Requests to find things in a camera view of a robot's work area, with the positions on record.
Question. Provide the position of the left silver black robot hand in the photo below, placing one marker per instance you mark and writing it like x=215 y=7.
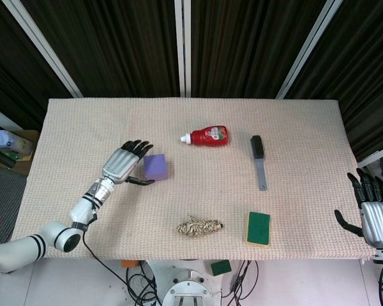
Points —
x=119 y=164

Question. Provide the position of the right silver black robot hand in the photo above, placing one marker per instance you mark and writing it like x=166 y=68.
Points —
x=375 y=220

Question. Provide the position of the purple foam cube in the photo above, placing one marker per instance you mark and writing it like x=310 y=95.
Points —
x=156 y=168

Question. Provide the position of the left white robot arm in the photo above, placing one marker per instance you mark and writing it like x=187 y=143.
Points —
x=57 y=232

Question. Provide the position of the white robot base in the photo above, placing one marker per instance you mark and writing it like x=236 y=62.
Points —
x=186 y=285

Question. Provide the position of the red ketchup squeeze bottle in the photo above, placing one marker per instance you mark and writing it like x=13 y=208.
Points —
x=209 y=136

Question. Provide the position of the beige woven tablecloth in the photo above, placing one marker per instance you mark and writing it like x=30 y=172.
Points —
x=210 y=191

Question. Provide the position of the orange block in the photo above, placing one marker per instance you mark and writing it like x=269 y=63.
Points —
x=130 y=263

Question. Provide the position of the cardboard box with clutter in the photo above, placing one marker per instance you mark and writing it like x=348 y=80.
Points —
x=9 y=148

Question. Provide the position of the green yellow scouring sponge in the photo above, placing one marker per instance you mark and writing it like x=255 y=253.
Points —
x=258 y=228

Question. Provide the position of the green sponge on floor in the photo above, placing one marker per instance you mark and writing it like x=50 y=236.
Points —
x=220 y=267

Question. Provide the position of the white partition post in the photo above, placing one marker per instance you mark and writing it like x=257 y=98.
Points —
x=182 y=48

